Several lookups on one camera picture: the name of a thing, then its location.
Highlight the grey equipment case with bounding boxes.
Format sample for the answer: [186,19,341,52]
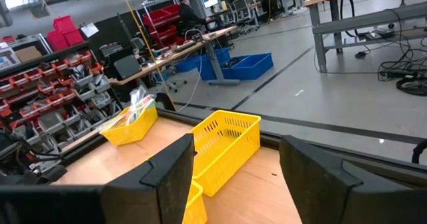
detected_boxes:
[113,54,143,80]

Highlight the person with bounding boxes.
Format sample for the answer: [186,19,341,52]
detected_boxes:
[176,0,214,35]

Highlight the red bin shelf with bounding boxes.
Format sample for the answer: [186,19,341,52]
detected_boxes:
[142,3,183,49]

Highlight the grey metal workbench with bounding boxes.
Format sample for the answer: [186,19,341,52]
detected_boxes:
[304,0,427,73]

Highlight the red plastic storage box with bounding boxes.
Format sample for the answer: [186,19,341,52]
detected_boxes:
[46,30,67,51]
[53,15,77,33]
[63,29,85,47]

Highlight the blue white toothbrush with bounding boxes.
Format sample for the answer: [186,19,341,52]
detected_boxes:
[125,109,143,125]

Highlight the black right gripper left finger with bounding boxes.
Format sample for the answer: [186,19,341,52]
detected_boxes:
[101,133,197,224]

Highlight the black floor cable bundle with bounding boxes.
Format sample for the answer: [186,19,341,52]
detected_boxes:
[376,9,427,97]

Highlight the brown cardboard box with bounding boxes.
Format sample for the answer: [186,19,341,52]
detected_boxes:
[15,45,43,63]

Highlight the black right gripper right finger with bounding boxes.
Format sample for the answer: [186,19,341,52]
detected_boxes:
[279,135,427,224]

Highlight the grey office chair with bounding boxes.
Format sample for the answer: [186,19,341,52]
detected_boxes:
[232,0,260,31]

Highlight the black parts bin rack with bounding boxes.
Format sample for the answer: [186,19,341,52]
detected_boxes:
[0,33,123,158]

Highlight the wooden top grey desk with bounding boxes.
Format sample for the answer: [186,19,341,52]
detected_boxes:
[109,25,241,87]

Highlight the yellow plastic basket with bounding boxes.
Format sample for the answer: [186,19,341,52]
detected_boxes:
[189,109,262,197]
[99,105,159,147]
[181,179,208,224]

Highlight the blue plastic tote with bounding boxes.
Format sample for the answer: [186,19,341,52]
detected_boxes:
[230,52,274,81]
[199,47,232,81]

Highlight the plastic toothbrush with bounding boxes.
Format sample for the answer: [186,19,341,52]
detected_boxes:
[99,112,134,133]

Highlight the white paper sheet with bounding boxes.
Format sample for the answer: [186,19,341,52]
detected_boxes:
[79,22,100,39]

